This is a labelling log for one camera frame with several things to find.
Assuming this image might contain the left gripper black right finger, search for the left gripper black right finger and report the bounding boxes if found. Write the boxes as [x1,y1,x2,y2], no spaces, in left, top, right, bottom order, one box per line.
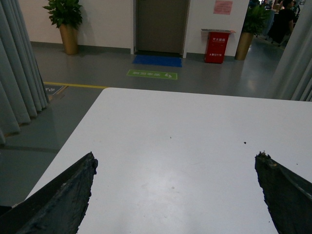
[255,152,312,234]

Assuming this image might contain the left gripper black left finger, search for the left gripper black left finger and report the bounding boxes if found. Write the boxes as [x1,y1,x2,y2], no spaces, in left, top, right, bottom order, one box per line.
[0,153,98,234]

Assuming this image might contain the grey curtain right side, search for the grey curtain right side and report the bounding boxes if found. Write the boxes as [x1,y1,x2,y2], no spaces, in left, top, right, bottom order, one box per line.
[264,0,312,102]

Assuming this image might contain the grey curtain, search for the grey curtain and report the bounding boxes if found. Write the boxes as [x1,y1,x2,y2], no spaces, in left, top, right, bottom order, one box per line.
[0,0,49,145]
[264,0,312,102]

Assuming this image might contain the grey floor marking sticker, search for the grey floor marking sticker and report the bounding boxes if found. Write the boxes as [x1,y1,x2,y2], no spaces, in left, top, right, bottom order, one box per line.
[45,84,64,96]

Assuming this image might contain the grey curtain left side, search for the grey curtain left side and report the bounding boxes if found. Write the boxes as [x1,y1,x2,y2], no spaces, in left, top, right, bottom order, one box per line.
[0,0,49,145]

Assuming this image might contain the yellow floor tape line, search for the yellow floor tape line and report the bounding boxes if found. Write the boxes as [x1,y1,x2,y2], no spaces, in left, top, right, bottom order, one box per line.
[44,82,109,89]

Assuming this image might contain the green floor sign sticker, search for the green floor sign sticker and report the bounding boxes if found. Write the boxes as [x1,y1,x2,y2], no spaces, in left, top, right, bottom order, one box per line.
[127,70,178,80]

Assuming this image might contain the blue floor mat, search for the blue floor mat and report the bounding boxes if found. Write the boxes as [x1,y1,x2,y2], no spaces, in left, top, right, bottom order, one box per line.
[133,55,182,67]

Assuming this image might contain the red fire extinguisher box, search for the red fire extinguisher box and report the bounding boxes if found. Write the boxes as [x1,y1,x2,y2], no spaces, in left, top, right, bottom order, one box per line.
[201,29,236,64]

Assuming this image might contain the seated person in black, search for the seated person in black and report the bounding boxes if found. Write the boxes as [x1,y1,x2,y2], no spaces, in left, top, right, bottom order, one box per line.
[268,0,295,43]

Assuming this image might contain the potted plant gold pot right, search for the potted plant gold pot right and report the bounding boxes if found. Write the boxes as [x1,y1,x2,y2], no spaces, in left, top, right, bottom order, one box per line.
[234,5,270,60]

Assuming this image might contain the potted plant gold pot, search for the potted plant gold pot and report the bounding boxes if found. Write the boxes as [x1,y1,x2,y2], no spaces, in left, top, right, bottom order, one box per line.
[43,0,82,55]
[234,5,270,60]

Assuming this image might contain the potted plant gold pot left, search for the potted plant gold pot left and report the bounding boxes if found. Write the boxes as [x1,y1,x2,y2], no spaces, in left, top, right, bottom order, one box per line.
[43,0,82,55]

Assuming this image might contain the grey door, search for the grey door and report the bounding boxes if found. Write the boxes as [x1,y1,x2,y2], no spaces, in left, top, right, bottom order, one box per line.
[135,0,190,56]

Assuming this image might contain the pink wall notice paper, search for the pink wall notice paper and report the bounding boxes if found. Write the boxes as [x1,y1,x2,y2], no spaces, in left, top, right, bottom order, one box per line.
[214,0,233,15]

